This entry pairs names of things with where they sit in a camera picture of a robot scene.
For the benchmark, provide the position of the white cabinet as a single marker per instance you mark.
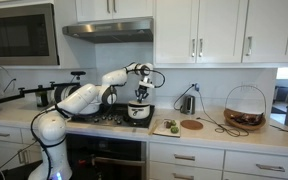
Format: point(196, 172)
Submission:
point(221, 33)
point(97, 10)

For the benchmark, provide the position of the black built-in oven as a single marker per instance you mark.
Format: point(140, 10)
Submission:
point(103, 158)

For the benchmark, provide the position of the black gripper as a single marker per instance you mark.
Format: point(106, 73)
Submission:
point(141, 93)

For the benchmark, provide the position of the white uncovered pot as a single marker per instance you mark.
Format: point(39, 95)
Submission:
point(136, 111)

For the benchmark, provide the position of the white drawer with handle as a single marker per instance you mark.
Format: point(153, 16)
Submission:
point(187, 155)

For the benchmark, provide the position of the round cork trivet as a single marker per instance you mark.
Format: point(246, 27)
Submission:
point(191, 124)

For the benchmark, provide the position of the green vegetable back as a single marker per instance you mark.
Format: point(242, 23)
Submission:
point(173, 123)

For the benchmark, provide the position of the stainless range hood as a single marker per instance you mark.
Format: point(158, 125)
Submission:
point(114, 31)

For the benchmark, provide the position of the light cutting board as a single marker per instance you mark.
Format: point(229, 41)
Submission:
point(163, 127)

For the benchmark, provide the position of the dark glass bottle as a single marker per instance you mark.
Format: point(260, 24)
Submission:
point(41, 97)

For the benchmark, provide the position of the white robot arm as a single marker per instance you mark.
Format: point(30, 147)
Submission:
point(52, 121)

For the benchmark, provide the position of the cream round pot lid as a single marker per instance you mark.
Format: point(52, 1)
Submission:
point(139, 103)

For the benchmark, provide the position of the white upper cabinet middle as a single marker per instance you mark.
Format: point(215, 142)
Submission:
point(97, 10)

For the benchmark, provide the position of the stainless microwave oven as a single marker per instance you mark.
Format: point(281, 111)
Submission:
point(27, 36)

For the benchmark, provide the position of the green vegetable front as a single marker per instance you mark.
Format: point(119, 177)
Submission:
point(174, 130)

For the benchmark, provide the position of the white upper cabinet right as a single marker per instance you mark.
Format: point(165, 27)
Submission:
point(221, 33)

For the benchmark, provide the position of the green vegetable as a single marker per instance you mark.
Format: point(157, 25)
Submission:
point(174, 130)
point(173, 123)

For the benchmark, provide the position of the black gas stove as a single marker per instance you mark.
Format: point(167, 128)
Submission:
point(114, 115)

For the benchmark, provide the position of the white covered pot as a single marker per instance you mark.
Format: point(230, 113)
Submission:
point(90, 109)

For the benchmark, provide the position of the wooden basket with handle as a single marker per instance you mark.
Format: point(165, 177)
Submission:
point(243, 120)

